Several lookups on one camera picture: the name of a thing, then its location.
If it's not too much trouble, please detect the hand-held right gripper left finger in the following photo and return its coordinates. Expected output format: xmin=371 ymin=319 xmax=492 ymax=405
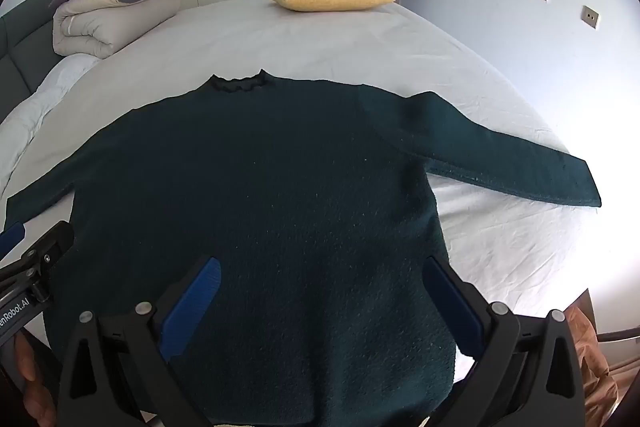
xmin=59 ymin=255 xmax=222 ymax=427

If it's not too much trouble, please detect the folded beige duvet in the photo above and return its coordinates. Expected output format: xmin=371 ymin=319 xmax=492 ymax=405
xmin=50 ymin=0 xmax=182 ymax=59

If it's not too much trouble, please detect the white quilt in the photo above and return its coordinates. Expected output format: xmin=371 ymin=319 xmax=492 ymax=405
xmin=0 ymin=54 xmax=103 ymax=202

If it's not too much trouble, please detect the dark green sweater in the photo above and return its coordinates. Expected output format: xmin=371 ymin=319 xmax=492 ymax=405
xmin=5 ymin=69 xmax=601 ymax=427

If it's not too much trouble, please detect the person's left hand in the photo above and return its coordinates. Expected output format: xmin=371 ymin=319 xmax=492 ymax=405
xmin=12 ymin=332 xmax=60 ymax=427

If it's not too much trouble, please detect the grey padded headboard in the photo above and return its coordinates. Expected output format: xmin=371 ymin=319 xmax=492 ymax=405
xmin=0 ymin=0 xmax=76 ymax=122

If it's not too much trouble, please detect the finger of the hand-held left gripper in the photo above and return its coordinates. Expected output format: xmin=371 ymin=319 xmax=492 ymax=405
xmin=0 ymin=221 xmax=27 ymax=261
xmin=0 ymin=221 xmax=76 ymax=295

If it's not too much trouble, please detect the orange brown cloth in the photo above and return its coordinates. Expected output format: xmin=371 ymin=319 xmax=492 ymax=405
xmin=565 ymin=292 xmax=622 ymax=424

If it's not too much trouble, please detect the bed with white sheet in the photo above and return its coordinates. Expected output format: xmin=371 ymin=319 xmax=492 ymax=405
xmin=0 ymin=0 xmax=596 ymax=427

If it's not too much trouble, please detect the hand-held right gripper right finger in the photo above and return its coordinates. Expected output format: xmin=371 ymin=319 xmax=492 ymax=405
xmin=423 ymin=254 xmax=587 ymax=427

